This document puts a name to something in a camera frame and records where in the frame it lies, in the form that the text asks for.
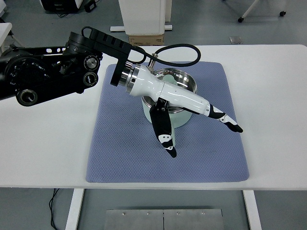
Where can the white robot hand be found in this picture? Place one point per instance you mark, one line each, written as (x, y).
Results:
(139, 81)

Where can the green pot with handle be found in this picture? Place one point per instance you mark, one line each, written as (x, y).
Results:
(177, 120)

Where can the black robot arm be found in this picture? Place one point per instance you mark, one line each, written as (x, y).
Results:
(37, 75)

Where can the glass lid with green knob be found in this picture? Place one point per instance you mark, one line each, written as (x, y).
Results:
(176, 77)

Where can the blue quilted mat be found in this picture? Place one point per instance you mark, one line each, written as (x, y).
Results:
(125, 148)

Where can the cardboard box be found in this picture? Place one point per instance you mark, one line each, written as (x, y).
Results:
(146, 40)

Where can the grey floor outlet cover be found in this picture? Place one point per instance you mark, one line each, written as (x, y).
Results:
(235, 40)

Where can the white cabinet on stand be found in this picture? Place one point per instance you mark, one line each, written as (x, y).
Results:
(144, 17)

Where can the metal floor plate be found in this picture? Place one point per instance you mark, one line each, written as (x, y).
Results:
(164, 219)

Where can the right white table leg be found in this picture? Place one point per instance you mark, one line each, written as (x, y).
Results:
(252, 210)

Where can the white table leg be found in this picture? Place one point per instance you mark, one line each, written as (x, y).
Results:
(75, 209)
(252, 210)

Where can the white wheeled chair base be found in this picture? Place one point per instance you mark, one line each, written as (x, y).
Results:
(257, 11)

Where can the left white table leg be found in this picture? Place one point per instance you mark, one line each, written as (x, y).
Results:
(75, 209)

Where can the black equipment on floor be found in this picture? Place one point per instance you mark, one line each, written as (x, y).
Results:
(68, 6)

